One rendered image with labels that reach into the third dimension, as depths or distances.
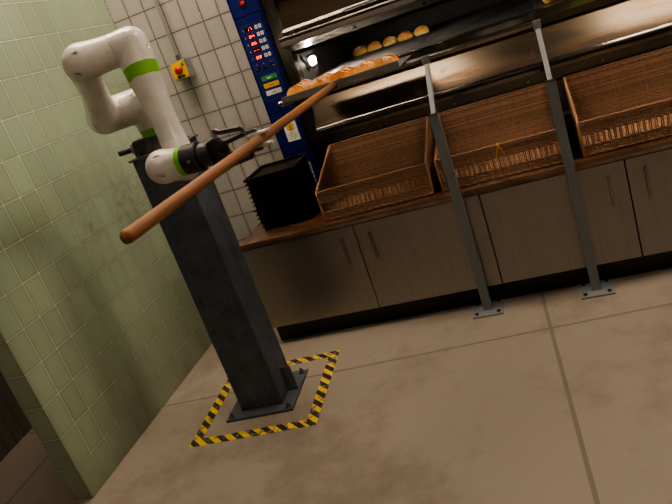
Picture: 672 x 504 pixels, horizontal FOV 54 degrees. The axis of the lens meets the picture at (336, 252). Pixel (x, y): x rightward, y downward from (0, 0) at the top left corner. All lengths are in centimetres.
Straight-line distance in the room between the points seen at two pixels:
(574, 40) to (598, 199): 81
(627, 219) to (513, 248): 49
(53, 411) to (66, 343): 29
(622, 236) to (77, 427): 243
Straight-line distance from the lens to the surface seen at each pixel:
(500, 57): 342
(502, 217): 303
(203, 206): 268
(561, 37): 342
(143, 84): 230
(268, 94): 361
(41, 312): 293
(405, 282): 319
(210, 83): 375
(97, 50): 233
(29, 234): 297
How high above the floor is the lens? 144
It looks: 18 degrees down
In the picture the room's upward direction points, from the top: 20 degrees counter-clockwise
